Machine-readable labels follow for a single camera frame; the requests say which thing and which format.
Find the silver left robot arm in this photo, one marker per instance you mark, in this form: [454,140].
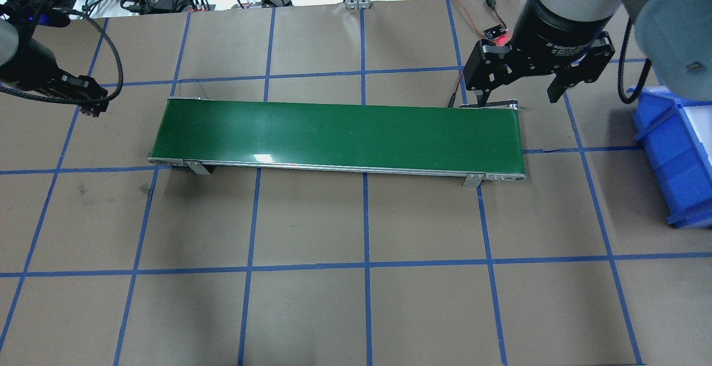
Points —
[29,69]

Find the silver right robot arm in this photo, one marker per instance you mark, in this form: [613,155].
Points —
[669,36]

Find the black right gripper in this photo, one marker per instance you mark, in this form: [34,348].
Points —
[562,31]

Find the blue plastic bin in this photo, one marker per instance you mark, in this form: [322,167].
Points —
[675,133]

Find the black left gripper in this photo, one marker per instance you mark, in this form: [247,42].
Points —
[30,64]

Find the small sensor board red LED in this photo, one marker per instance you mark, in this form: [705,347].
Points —
[495,33]

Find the green conveyor belt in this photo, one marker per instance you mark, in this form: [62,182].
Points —
[476,144]

